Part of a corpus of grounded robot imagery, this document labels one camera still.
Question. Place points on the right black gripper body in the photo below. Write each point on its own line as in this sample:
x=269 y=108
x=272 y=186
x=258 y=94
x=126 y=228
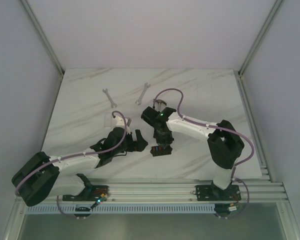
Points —
x=164 y=136

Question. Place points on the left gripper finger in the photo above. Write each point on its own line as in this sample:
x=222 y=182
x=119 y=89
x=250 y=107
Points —
x=141 y=145
x=139 y=137

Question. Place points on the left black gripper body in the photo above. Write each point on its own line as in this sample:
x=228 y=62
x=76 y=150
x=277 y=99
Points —
x=134 y=144

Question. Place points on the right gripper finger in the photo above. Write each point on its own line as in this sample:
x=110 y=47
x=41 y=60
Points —
x=162 y=145
x=168 y=147

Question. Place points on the black fuse box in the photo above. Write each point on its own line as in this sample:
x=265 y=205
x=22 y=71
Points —
x=157 y=151

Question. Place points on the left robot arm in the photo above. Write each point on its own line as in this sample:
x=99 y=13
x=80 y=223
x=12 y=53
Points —
x=46 y=176

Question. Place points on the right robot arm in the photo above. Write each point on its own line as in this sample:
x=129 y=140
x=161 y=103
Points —
x=224 y=145

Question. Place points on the clear fuse box lid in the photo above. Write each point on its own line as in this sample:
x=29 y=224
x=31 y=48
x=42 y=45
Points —
x=109 y=121

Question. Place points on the right silver wrench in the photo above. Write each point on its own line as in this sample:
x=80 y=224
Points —
x=139 y=100

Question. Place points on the silver wrench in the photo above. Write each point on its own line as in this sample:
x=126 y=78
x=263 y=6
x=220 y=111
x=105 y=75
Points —
x=139 y=100
x=112 y=103

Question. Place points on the left silver wrench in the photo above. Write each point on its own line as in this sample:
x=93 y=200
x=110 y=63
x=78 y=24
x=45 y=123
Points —
x=112 y=103

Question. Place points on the black handled claw hammer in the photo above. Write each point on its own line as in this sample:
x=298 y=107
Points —
x=159 y=104

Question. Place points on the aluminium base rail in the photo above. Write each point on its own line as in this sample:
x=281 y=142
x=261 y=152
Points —
x=182 y=190

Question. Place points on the grey slotted cable duct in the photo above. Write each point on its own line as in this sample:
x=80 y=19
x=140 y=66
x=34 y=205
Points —
x=104 y=208

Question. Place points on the right aluminium frame post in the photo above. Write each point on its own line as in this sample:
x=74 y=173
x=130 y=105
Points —
x=269 y=20

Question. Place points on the aluminium frame post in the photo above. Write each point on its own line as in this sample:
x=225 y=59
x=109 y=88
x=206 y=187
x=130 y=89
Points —
x=42 y=36
x=269 y=20

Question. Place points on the left aluminium frame post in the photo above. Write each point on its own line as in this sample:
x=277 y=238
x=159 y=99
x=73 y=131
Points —
x=42 y=36

